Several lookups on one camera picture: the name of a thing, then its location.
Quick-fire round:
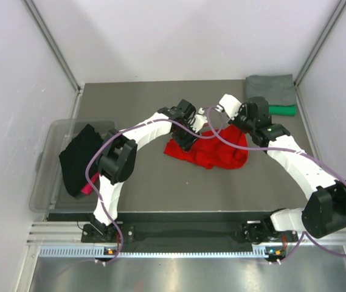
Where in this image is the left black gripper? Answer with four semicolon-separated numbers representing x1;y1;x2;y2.
171;120;201;152

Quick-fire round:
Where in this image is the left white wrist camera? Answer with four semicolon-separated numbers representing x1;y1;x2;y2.
189;108;208;134

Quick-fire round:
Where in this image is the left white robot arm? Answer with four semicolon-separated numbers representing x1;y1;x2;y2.
85;100;207;242

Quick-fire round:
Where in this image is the left aluminium frame post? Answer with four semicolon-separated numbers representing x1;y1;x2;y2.
21;0;81;92

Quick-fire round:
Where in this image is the grey slotted cable duct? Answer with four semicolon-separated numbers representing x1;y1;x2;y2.
38;245;286;259

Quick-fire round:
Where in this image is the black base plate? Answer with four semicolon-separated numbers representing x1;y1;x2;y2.
81;221;298;245

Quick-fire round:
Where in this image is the red t shirt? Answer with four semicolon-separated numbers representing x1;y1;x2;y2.
164;137;249;170

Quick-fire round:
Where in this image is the black t shirt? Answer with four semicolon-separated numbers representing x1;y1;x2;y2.
59;124;103;198

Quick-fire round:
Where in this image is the clear plastic bin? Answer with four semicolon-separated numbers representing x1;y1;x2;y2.
29;118;117;214

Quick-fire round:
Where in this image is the pink t shirt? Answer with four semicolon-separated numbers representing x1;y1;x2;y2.
81;173;99;195

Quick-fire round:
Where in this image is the folded grey t shirt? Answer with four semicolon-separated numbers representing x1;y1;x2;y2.
244;74;297;106

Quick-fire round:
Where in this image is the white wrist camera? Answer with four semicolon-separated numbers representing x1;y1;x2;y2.
216;94;242;120
189;108;208;134

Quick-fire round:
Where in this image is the aluminium frame post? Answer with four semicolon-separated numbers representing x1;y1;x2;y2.
294;0;346;88
21;0;81;92

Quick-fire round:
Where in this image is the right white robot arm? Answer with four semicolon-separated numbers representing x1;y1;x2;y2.
220;94;346;241

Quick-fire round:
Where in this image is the folded green t shirt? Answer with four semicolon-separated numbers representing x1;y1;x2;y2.
269;105;297;117

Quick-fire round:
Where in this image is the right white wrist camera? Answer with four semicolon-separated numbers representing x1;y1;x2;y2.
216;94;242;120

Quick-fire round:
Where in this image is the right aluminium frame post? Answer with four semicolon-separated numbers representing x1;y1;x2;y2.
294;0;346;88

